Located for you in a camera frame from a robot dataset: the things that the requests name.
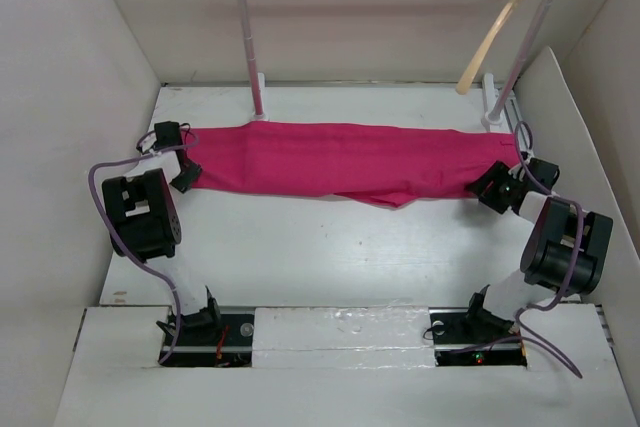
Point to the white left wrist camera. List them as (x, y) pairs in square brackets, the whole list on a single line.
[(146, 143)]

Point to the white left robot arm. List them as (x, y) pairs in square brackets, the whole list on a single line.
[(134, 199)]

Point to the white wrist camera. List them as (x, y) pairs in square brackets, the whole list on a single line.
[(146, 143), (520, 162)]

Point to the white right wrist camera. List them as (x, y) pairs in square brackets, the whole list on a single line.
[(520, 162)]

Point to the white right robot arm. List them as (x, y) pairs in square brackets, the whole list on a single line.
[(565, 252)]

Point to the beige wooden hanger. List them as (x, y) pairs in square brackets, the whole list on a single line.
[(467, 78)]

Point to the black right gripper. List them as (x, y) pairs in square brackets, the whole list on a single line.
[(497, 172)]

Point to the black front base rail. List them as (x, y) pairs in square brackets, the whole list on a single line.
[(340, 338)]

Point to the pink trousers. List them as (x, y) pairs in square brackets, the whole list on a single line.
[(378, 165)]

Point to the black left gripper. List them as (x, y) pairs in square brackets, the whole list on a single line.
[(186, 183)]

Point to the aluminium side rail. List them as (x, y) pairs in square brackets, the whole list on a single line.
[(514, 117)]

